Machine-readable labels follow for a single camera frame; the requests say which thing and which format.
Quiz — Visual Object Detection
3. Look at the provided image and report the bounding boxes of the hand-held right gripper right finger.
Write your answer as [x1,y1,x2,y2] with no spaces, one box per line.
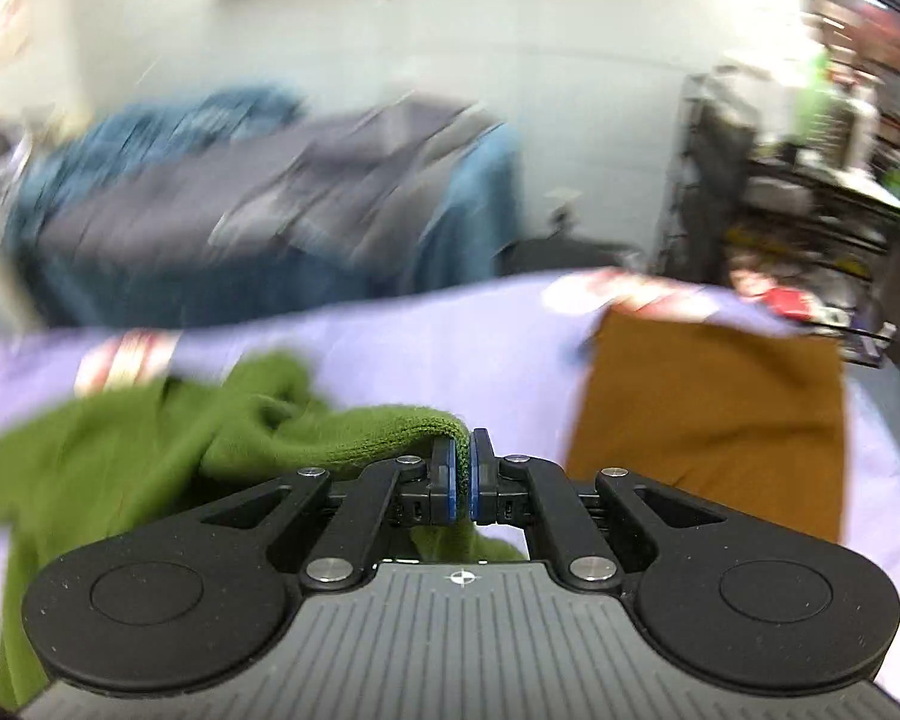
[469,427,730,598]

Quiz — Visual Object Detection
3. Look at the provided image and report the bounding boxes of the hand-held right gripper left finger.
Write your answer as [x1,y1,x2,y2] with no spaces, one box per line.
[195,435,463,590]

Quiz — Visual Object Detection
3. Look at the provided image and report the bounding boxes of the green knit sweater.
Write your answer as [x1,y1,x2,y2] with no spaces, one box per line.
[0,349,530,710]

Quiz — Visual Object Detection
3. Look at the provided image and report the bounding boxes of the purple printed blanket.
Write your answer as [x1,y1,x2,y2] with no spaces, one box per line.
[0,268,900,717]

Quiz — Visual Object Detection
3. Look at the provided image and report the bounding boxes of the folded brown garment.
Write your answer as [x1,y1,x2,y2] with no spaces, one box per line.
[565,310,850,543]

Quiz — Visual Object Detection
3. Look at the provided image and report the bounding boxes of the teal bed sheet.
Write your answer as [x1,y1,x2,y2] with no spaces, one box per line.
[409,122,524,287]

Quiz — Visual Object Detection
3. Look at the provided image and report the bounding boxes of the grey duvet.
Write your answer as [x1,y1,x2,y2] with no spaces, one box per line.
[36,96,500,267]

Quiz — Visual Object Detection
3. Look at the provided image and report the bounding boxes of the blue crumpled cloth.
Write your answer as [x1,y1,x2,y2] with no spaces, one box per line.
[4,85,312,320]

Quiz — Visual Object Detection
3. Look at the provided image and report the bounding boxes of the black wire rack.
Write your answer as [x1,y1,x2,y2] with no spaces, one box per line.
[671,71,900,365]

